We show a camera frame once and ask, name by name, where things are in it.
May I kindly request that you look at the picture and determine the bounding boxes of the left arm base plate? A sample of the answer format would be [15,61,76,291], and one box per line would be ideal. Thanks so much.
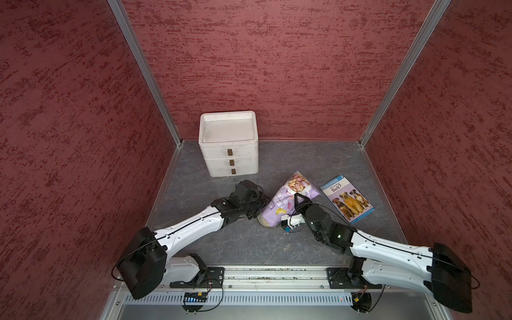
[169,267,225,289]

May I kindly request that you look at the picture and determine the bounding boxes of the corner aluminium post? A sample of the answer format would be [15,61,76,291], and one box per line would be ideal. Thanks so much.
[359,0,451,149]
[107,0,183,148]

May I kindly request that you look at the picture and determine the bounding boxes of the controller board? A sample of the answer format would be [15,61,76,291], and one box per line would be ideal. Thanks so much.
[351,292,373,313]
[183,292,209,304]

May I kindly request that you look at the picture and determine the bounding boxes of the white three-drawer storage box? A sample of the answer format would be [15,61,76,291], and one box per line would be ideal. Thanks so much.
[198,111,259,177]

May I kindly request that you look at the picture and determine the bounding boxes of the left controller board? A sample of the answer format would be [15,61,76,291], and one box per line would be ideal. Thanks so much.
[183,292,209,304]

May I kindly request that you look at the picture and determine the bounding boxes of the dog book Why Dogs Bark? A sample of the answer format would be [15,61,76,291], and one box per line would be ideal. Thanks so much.
[320,175,375,225]

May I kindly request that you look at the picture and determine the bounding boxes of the purple oats bag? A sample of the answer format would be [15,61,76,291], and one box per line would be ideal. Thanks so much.
[260,171,319,217]

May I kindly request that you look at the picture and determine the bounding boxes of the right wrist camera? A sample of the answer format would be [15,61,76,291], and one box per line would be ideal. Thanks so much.
[281,215,305,233]

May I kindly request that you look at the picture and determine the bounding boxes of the perforated cable duct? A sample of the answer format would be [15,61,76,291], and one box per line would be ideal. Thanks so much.
[123,291,352,307]

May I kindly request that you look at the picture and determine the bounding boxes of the green patterned breakfast bowl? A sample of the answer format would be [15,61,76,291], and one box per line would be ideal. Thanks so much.
[257,212,281,228]

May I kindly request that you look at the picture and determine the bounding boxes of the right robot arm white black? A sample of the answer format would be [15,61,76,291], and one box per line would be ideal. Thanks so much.
[294,193,475,313]

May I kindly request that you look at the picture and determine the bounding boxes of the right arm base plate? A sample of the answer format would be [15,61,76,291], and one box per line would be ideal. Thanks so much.
[326,267,383,291]

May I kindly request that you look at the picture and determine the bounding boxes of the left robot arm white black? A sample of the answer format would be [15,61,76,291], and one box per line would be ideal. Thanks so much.
[113,180,269,299]

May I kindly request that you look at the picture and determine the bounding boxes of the aluminium mounting rail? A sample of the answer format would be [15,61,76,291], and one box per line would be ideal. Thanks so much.
[149,260,431,293]

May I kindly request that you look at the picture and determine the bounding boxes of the right controller board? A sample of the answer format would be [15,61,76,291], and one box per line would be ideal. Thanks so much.
[351,292,373,313]

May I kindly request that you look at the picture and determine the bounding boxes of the left corner aluminium post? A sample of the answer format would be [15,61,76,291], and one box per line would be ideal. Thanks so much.
[107,0,183,148]

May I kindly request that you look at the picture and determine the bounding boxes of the right corner aluminium post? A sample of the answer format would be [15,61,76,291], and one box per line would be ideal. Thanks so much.
[359,0,451,149]

